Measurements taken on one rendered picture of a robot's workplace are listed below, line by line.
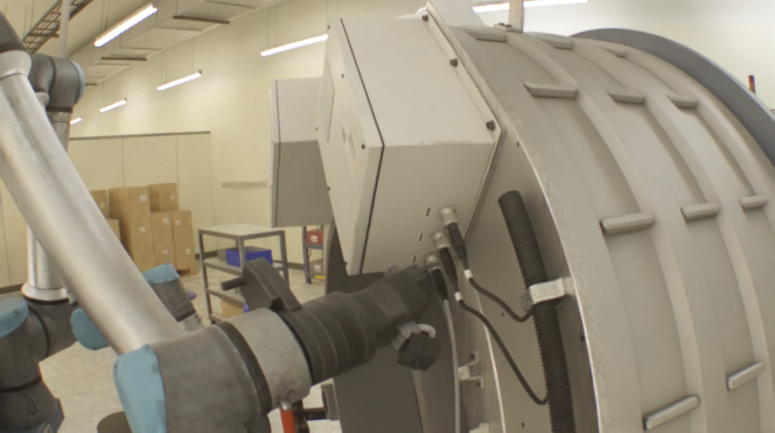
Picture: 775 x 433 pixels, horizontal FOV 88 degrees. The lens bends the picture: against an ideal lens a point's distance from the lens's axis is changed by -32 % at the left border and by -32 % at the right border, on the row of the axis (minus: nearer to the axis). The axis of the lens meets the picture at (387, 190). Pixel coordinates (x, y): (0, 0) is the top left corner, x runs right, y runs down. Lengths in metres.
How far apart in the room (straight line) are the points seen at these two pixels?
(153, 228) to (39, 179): 7.42
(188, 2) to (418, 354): 6.20
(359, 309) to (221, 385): 0.15
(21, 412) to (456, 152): 1.09
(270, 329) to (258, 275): 0.07
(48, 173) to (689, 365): 0.64
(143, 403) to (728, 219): 0.57
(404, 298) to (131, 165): 8.61
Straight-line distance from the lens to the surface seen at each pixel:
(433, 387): 0.65
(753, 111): 0.80
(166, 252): 8.11
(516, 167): 0.49
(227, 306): 5.33
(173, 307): 1.09
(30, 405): 1.29
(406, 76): 0.57
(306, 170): 1.16
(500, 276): 0.53
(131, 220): 7.76
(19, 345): 1.25
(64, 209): 0.55
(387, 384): 1.45
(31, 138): 0.58
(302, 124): 1.10
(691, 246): 0.52
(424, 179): 0.52
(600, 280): 0.43
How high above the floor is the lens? 1.64
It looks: 4 degrees down
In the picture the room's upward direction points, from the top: 3 degrees counter-clockwise
